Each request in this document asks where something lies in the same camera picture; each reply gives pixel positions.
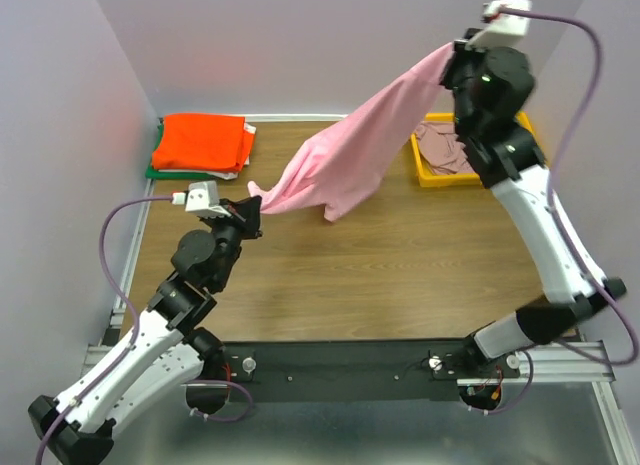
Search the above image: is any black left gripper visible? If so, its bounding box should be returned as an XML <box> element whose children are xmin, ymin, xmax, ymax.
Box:
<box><xmin>201</xmin><ymin>194</ymin><xmax>263</xmax><ymax>290</ymax></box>

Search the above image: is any pink t shirt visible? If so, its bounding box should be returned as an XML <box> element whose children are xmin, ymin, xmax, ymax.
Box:
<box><xmin>247</xmin><ymin>42</ymin><xmax>454</xmax><ymax>222</ymax></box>

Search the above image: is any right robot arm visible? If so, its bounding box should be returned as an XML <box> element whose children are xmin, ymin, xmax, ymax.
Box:
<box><xmin>440</xmin><ymin>28</ymin><xmax>627</xmax><ymax>377</ymax></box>

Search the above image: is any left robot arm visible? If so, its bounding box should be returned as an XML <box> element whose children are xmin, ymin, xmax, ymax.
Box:
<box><xmin>28</xmin><ymin>192</ymin><xmax>262</xmax><ymax>464</ymax></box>

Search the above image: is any crumpled mauve t shirt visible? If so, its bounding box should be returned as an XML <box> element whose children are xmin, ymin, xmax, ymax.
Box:
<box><xmin>414</xmin><ymin>121</ymin><xmax>474</xmax><ymax>175</ymax></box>

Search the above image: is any folded orange t shirt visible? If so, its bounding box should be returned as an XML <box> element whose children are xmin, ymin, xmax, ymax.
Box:
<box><xmin>151</xmin><ymin>113</ymin><xmax>247</xmax><ymax>171</ymax></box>

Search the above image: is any yellow plastic bin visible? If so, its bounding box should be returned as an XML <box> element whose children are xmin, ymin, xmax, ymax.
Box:
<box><xmin>409</xmin><ymin>111</ymin><xmax>536</xmax><ymax>189</ymax></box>

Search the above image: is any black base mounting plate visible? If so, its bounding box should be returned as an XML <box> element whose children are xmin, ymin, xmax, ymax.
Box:
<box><xmin>224</xmin><ymin>338</ymin><xmax>520</xmax><ymax>403</ymax></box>

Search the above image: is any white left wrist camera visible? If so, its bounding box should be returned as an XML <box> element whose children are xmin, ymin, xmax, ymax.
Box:
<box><xmin>185</xmin><ymin>181</ymin><xmax>219</xmax><ymax>217</ymax></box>

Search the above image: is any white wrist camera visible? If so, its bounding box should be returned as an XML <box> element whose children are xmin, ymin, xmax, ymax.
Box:
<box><xmin>465</xmin><ymin>0</ymin><xmax>532</xmax><ymax>50</ymax></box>
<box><xmin>185</xmin><ymin>181</ymin><xmax>219</xmax><ymax>217</ymax></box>

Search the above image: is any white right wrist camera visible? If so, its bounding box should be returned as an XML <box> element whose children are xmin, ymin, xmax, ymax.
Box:
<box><xmin>465</xmin><ymin>0</ymin><xmax>532</xmax><ymax>50</ymax></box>

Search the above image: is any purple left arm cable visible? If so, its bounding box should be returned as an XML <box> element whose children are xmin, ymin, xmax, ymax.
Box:
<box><xmin>34</xmin><ymin>193</ymin><xmax>254</xmax><ymax>465</ymax></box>

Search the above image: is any aluminium frame rail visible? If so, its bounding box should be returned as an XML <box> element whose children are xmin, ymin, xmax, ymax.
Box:
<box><xmin>80</xmin><ymin>341</ymin><xmax>616</xmax><ymax>384</ymax></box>

